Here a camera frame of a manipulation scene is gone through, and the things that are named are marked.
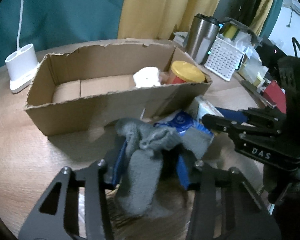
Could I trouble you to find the blue tissue pack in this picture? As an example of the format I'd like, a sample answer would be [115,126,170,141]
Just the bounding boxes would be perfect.
[153,95,224,144]

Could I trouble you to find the grey sock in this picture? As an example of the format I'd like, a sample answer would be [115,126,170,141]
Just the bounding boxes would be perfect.
[115,118,213,217]

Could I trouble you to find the red box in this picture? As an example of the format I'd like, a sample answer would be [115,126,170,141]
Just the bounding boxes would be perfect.
[263,81,286,114]

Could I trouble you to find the crumpled clear plastic bags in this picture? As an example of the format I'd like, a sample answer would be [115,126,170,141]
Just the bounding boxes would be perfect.
[235,31,268,88]

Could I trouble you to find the white perforated plastic basket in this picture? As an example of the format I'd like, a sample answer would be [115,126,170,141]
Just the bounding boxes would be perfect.
[204,37,243,81]

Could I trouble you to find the yellow lid jar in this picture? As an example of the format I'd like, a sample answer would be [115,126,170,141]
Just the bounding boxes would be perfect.
[166,61,206,85]

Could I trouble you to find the white round roll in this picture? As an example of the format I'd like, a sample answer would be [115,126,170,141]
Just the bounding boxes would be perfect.
[133,67,161,88]

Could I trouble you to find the yellow green sponge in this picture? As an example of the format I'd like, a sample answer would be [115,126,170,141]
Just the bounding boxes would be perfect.
[222,24,239,40]

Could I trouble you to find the stainless steel tumbler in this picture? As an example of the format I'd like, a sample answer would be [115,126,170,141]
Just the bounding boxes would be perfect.
[185,14,220,64]

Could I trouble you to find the brown cardboard box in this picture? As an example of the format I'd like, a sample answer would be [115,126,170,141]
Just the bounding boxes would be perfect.
[25,39,212,136]

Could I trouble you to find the yellow curtain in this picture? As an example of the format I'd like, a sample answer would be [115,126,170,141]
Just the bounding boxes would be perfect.
[117,0,220,40]

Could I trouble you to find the white desk lamp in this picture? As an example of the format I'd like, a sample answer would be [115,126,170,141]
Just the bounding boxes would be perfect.
[5,0,39,94]

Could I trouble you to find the teal curtain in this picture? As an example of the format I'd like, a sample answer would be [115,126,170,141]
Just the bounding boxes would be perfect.
[0,0,123,67]

